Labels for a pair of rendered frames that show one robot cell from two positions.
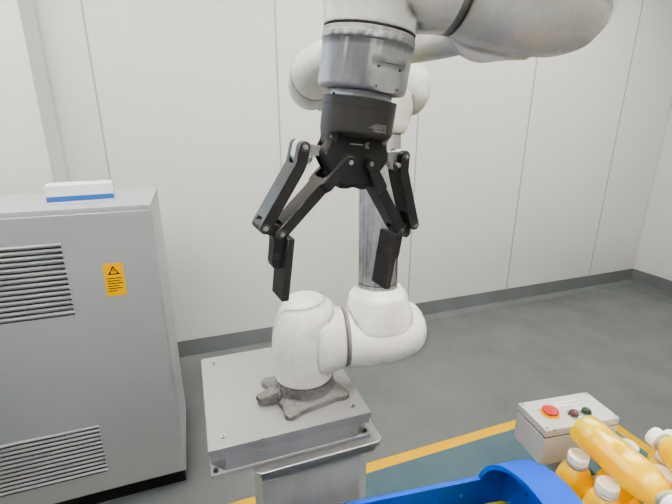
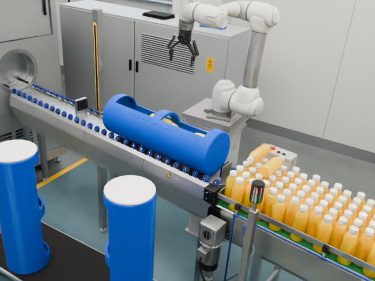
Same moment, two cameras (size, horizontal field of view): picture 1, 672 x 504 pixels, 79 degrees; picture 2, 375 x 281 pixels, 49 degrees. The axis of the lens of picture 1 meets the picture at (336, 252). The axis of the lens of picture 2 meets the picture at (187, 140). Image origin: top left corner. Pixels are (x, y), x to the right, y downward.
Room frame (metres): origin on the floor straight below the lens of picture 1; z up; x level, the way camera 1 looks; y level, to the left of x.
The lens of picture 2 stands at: (-1.13, -1.87, 2.29)
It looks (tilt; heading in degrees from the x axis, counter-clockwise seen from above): 27 degrees down; 48
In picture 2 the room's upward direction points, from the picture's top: 4 degrees clockwise
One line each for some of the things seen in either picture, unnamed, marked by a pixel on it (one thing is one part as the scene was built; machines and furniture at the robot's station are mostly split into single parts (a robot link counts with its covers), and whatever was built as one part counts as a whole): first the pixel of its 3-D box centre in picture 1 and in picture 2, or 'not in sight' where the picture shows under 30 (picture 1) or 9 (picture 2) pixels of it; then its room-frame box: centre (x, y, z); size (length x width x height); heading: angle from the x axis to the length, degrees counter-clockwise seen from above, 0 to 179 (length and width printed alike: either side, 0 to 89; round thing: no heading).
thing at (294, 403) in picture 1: (297, 383); (218, 111); (0.92, 0.10, 1.10); 0.22 x 0.18 x 0.06; 122
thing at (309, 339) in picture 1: (307, 334); (224, 95); (0.93, 0.07, 1.24); 0.18 x 0.16 x 0.22; 100
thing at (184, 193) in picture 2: not in sight; (107, 144); (0.26, 0.60, 0.79); 2.17 x 0.29 x 0.34; 103
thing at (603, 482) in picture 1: (607, 486); not in sight; (0.61, -0.52, 1.09); 0.04 x 0.04 x 0.02
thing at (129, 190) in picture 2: not in sight; (129, 189); (-0.12, -0.30, 1.03); 0.28 x 0.28 x 0.01
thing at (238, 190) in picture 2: not in sight; (237, 194); (0.38, -0.64, 0.99); 0.07 x 0.07 x 0.19
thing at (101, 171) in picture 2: not in sight; (102, 199); (0.19, 0.58, 0.31); 0.06 x 0.06 x 0.63; 13
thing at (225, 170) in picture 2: not in sight; (225, 172); (0.49, -0.42, 0.99); 0.10 x 0.02 x 0.12; 13
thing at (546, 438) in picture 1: (564, 426); (278, 158); (0.82, -0.56, 1.05); 0.20 x 0.10 x 0.10; 103
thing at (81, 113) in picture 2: not in sight; (81, 108); (0.20, 0.88, 1.00); 0.10 x 0.04 x 0.15; 13
